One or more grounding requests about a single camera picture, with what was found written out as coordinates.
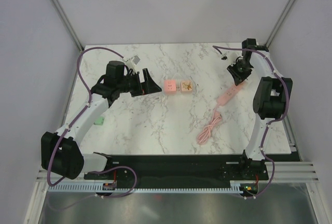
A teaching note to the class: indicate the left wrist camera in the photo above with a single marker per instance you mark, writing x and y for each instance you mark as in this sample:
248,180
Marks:
132,62

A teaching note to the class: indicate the white slotted cable duct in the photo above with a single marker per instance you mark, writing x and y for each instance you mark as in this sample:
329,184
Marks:
94,187

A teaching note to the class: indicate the pink cube socket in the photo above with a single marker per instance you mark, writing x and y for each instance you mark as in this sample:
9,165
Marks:
170,87

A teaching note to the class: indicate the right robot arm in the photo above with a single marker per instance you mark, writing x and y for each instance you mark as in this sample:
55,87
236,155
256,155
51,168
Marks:
270,102

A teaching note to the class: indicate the aluminium frame post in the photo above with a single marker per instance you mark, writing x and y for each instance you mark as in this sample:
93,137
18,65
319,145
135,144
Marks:
281,19
67,24

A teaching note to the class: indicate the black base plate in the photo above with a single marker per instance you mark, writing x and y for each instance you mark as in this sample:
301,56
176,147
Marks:
173,170

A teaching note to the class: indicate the right aluminium frame post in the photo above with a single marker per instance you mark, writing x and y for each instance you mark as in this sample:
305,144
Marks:
281,19

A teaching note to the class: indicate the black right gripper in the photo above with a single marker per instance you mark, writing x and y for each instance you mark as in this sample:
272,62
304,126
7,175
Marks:
238,78

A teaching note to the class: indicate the aluminium rail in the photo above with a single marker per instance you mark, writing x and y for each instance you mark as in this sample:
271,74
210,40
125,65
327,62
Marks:
295,172

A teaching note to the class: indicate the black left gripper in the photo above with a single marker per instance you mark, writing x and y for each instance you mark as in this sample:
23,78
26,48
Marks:
146,88

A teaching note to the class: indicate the peach cube socket adapter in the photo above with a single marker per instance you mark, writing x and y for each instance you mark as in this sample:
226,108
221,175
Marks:
186,86

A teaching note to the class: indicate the left aluminium frame post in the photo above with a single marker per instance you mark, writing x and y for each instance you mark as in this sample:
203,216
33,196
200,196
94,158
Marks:
67,24

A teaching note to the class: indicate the pink power strip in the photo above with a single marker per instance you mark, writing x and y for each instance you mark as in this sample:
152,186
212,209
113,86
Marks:
230,94

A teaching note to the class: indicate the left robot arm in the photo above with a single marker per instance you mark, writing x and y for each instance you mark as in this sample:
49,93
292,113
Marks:
60,151

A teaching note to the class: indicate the green charger plug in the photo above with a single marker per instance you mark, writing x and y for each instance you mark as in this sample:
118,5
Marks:
99,121

